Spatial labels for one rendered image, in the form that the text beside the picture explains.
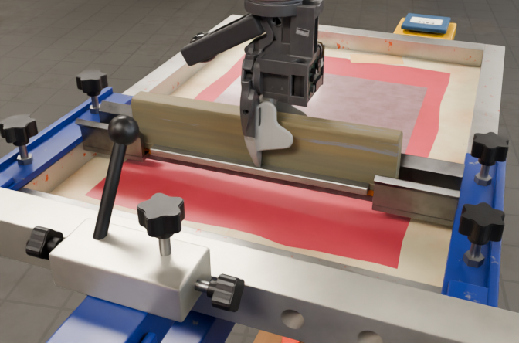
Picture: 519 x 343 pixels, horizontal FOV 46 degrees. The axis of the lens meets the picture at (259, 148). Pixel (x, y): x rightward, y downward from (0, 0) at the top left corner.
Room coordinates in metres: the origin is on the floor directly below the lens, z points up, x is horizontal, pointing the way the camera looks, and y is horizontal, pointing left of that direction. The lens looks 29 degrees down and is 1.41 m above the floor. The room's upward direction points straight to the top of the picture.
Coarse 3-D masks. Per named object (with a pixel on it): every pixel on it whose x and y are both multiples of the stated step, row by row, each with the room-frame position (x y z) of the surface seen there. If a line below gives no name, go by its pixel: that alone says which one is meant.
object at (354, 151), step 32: (160, 96) 0.74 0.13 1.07; (160, 128) 0.72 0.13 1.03; (192, 128) 0.71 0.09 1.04; (224, 128) 0.69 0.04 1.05; (288, 128) 0.66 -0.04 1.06; (320, 128) 0.65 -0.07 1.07; (352, 128) 0.64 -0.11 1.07; (384, 128) 0.64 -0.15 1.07; (288, 160) 0.66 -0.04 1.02; (320, 160) 0.64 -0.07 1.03; (352, 160) 0.63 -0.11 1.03; (384, 160) 0.62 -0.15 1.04
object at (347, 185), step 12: (156, 144) 0.73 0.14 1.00; (168, 156) 0.71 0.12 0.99; (180, 156) 0.70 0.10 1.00; (192, 156) 0.69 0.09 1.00; (204, 156) 0.69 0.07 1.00; (216, 156) 0.69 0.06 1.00; (228, 168) 0.67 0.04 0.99; (240, 168) 0.67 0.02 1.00; (252, 168) 0.66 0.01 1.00; (264, 168) 0.66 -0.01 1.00; (276, 168) 0.66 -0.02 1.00; (288, 168) 0.66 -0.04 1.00; (288, 180) 0.64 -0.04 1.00; (300, 180) 0.64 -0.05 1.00; (312, 180) 0.63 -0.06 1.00; (324, 180) 0.63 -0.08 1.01; (336, 180) 0.63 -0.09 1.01; (348, 180) 0.63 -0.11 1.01; (360, 192) 0.61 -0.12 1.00
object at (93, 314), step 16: (80, 304) 0.38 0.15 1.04; (96, 304) 0.38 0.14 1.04; (112, 304) 0.38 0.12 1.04; (80, 320) 0.36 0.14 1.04; (96, 320) 0.36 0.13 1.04; (112, 320) 0.36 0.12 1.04; (128, 320) 0.36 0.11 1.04; (144, 320) 0.37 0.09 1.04; (160, 320) 0.39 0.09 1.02; (64, 336) 0.35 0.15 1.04; (80, 336) 0.35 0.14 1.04; (96, 336) 0.35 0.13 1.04; (112, 336) 0.35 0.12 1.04; (128, 336) 0.35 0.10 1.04; (144, 336) 0.36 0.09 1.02; (160, 336) 0.38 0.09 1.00
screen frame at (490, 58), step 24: (336, 48) 1.23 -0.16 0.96; (360, 48) 1.21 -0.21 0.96; (384, 48) 1.19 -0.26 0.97; (408, 48) 1.17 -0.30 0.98; (432, 48) 1.16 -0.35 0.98; (456, 48) 1.14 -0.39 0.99; (480, 48) 1.13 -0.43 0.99; (504, 48) 1.13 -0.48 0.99; (168, 72) 1.01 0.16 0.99; (192, 72) 1.08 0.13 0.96; (480, 72) 1.01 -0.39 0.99; (480, 96) 0.91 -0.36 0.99; (480, 120) 0.82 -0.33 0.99; (48, 168) 0.68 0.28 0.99; (72, 168) 0.73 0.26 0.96; (24, 192) 0.63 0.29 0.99; (48, 192) 0.67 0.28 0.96; (240, 240) 0.53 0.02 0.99; (336, 264) 0.49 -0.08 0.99; (432, 288) 0.46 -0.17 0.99
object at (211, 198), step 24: (240, 72) 1.10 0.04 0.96; (336, 72) 1.10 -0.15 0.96; (216, 96) 0.99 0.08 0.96; (144, 168) 0.74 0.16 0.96; (168, 168) 0.74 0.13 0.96; (192, 168) 0.74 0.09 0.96; (96, 192) 0.68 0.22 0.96; (120, 192) 0.68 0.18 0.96; (144, 192) 0.68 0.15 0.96; (168, 192) 0.68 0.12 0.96; (192, 192) 0.68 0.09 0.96; (216, 192) 0.68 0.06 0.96; (240, 192) 0.68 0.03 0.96; (192, 216) 0.62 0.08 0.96; (216, 216) 0.62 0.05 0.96
